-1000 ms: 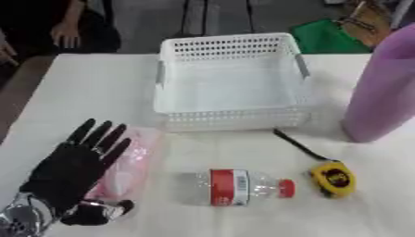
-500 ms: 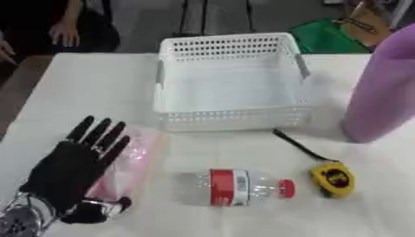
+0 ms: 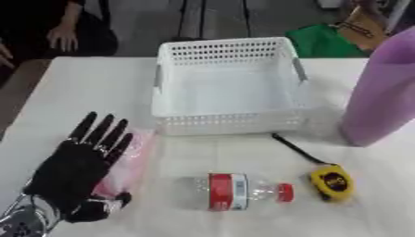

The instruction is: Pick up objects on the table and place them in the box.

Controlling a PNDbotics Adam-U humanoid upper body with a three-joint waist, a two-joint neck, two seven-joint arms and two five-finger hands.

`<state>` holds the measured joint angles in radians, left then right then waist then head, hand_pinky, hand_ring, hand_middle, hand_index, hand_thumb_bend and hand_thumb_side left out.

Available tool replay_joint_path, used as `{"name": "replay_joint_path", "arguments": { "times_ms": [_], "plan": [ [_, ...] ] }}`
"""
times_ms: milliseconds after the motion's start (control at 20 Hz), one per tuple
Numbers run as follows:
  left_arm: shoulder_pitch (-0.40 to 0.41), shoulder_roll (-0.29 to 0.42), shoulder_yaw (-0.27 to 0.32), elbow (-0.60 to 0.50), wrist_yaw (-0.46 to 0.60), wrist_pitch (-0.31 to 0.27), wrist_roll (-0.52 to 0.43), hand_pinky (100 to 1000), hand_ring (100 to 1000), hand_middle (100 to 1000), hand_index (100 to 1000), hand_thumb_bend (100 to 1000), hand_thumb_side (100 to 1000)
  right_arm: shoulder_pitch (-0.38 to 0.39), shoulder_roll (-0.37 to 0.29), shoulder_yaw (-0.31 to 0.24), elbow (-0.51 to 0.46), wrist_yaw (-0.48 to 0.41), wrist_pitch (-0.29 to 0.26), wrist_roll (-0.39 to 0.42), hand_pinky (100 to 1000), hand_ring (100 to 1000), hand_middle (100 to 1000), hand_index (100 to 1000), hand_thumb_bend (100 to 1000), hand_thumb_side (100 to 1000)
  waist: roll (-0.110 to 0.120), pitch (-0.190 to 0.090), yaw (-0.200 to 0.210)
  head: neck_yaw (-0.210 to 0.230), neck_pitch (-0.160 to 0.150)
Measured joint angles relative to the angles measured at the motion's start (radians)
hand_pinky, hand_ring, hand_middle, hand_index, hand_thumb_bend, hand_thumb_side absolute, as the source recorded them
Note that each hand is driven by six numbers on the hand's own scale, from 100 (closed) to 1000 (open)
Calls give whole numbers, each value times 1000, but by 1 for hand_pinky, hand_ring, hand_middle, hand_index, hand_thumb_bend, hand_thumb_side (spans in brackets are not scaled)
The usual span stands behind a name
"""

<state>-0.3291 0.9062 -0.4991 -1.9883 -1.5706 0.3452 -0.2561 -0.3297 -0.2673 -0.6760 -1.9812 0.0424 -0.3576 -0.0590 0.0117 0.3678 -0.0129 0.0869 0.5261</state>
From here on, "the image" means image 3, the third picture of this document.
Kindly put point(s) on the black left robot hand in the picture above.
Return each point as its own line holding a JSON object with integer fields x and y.
{"x": 70, "y": 172}

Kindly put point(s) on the person's hand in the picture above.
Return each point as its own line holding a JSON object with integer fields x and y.
{"x": 4, "y": 55}
{"x": 64, "y": 36}

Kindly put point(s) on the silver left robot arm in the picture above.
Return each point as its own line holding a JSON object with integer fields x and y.
{"x": 21, "y": 220}

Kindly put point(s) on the person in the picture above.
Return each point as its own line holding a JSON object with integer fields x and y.
{"x": 27, "y": 27}
{"x": 381, "y": 98}

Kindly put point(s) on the pink plastic bag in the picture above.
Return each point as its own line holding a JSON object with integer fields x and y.
{"x": 132, "y": 160}

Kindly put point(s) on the black tripod legs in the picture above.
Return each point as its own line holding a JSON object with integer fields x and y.
{"x": 202, "y": 18}

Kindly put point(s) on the clear plastic bottle red label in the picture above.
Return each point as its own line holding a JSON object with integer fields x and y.
{"x": 229, "y": 192}

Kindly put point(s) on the white plastic basket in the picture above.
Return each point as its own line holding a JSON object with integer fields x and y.
{"x": 227, "y": 92}

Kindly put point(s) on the green bag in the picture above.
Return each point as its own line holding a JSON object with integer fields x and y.
{"x": 321, "y": 43}

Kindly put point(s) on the yellow tape measure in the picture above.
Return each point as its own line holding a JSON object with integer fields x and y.
{"x": 332, "y": 183}

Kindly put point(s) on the brown paper bag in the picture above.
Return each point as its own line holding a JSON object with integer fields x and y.
{"x": 365, "y": 29}

